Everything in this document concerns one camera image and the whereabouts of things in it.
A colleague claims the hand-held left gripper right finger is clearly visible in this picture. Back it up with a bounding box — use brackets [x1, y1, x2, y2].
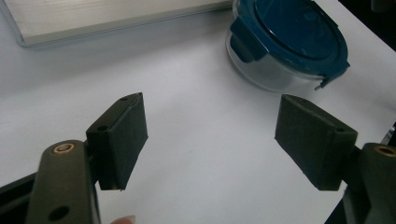
[274, 93, 359, 191]

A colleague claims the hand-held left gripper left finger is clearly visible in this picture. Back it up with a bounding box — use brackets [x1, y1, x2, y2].
[85, 91, 149, 191]

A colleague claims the round clear glass container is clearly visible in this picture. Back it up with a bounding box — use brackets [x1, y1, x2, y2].
[225, 31, 325, 93]

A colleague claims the glass container with blue lid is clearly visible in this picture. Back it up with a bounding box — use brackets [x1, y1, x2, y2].
[229, 0, 351, 90]

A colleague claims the light wooden board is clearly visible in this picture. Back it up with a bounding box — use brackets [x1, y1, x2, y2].
[0, 0, 234, 49]

